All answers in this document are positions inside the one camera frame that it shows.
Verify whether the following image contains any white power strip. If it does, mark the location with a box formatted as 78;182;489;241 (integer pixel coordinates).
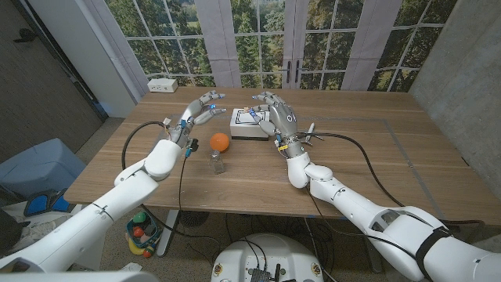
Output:
147;78;179;94

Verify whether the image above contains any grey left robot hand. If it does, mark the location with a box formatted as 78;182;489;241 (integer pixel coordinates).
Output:
168;90;227;149

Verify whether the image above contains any printed window backdrop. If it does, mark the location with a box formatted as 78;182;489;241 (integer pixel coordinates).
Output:
84;0;459;93

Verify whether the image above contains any orange ball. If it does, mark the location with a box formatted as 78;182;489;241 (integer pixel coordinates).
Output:
209;132;231;153

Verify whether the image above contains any black door handle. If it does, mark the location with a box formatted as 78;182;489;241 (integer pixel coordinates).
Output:
13;27;38;43

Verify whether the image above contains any thin black cable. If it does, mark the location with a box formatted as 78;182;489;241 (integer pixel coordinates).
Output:
305;187;419;260
177;155;224;244

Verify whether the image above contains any basket of colourful toys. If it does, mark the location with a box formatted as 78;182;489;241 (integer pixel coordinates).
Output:
125;211;162;259

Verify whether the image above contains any white sneaker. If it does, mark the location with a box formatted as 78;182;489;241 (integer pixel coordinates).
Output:
7;221;59;251

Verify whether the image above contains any grey-blue storage bin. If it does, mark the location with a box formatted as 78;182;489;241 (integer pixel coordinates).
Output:
0;137;87;199

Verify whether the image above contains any grey table leg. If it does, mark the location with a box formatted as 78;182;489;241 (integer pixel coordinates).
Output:
363;238;384;274

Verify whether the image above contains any round black fan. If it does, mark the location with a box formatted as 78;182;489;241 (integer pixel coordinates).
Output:
178;210;211;228

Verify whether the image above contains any blue and black pedal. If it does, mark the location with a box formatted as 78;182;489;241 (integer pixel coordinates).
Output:
23;188;71;217

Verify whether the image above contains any white table leg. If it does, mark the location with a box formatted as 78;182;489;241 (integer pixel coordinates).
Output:
156;209;180;258

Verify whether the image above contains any clear glass salt shaker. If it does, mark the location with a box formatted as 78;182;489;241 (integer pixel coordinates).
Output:
209;150;226;175

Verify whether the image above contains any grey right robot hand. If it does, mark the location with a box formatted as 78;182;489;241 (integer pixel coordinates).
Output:
250;91;305;157

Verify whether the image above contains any thick black cable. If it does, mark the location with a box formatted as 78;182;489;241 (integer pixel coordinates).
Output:
297;132;485;227
121;121;170;170

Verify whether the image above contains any white robot torso base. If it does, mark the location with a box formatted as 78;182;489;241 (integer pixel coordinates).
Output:
211;233;325;282

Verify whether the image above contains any white tray box black frame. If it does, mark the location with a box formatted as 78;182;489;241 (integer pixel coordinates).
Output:
229;108;271;141

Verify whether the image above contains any white toy airplane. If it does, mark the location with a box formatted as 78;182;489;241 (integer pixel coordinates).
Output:
300;122;325;146

